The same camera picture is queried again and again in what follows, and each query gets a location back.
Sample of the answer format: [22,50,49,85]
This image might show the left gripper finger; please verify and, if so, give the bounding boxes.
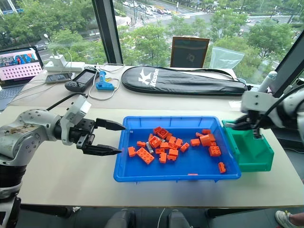
[95,117,126,132]
[83,143,123,157]

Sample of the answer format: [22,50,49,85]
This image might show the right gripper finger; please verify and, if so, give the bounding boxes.
[233,114,249,125]
[225,122,249,130]

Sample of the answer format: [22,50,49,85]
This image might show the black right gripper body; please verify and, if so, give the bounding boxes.
[244,111,267,130]

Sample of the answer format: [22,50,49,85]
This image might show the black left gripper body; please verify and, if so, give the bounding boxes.
[70,118,97,150]

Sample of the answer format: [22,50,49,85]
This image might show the green plastic bin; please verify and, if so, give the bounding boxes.
[221,119,275,173]

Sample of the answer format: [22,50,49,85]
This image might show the blue plastic bin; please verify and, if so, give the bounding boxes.
[113,115,242,183]

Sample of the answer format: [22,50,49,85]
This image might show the large orange toy brick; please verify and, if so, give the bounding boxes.
[199,133,216,147]

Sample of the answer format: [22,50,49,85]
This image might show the white grey tube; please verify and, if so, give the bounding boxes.
[257,70,278,94]

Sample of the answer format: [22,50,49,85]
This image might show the blue glue gun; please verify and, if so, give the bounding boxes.
[95,70,115,91]

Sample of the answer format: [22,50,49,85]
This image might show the long orange toy brick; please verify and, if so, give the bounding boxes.
[135,147,155,165]

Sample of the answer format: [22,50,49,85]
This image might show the black handheld game console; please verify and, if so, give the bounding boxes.
[64,66,99,93]

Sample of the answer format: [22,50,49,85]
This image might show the smartphone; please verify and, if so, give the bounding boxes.
[45,72,74,85]

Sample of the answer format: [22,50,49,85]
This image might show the clear plastic bag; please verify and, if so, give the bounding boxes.
[208,46,246,72]

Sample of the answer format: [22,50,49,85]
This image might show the white power strip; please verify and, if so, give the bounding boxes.
[44,61,86,73]

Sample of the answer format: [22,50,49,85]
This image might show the dark rounded shape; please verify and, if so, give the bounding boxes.
[104,209,137,228]
[167,209,191,228]

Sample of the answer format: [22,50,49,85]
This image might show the black racket bag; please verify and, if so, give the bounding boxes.
[121,65,248,96]

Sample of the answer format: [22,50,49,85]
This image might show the white charger adapter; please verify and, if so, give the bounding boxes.
[50,54,66,68]

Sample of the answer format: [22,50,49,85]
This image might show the black table crossbar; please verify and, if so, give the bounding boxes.
[19,203,73,219]
[205,206,276,219]

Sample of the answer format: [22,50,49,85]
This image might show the brown framed board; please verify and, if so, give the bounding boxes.
[170,36,211,68]

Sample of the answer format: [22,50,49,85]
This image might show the open laptop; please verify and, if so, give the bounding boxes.
[0,46,45,111]

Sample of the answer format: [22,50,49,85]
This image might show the black window mullion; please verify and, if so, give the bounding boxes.
[92,0,124,65]

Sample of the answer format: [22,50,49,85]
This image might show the white sneaker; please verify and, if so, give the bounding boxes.
[275,209,304,228]

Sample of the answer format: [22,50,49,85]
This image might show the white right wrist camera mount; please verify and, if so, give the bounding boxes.
[240,91,276,117]

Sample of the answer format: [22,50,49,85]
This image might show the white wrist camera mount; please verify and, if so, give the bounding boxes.
[240,91,276,117]
[60,94,92,146]

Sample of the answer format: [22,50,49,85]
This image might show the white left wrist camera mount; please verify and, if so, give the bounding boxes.
[60,94,92,146]

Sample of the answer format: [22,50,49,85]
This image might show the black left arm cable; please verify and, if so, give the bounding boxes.
[46,93,89,111]

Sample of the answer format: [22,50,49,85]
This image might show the white glue gun cable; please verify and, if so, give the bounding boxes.
[88,63,126,102]

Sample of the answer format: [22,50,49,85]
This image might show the black window frame post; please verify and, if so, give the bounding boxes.
[272,29,304,98]

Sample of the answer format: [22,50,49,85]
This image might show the grey phone cable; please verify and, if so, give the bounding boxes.
[9,79,68,105]

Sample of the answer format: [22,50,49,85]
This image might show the white charger cable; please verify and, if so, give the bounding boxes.
[54,44,74,72]

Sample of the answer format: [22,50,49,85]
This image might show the thin white cable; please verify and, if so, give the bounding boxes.
[157,208,166,228]

